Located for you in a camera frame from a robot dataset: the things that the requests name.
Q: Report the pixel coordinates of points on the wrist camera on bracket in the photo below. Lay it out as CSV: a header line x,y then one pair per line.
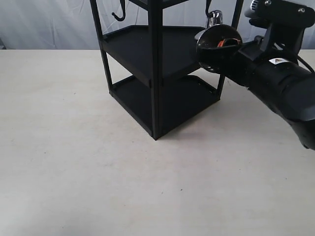
x,y
285,22

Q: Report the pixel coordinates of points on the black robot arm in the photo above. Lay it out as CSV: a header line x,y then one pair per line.
x,y
277,80

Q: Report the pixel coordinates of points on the stainless steel mug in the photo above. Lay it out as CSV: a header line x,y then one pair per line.
x,y
209,56

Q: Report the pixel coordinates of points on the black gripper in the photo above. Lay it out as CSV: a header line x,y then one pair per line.
x,y
240,64

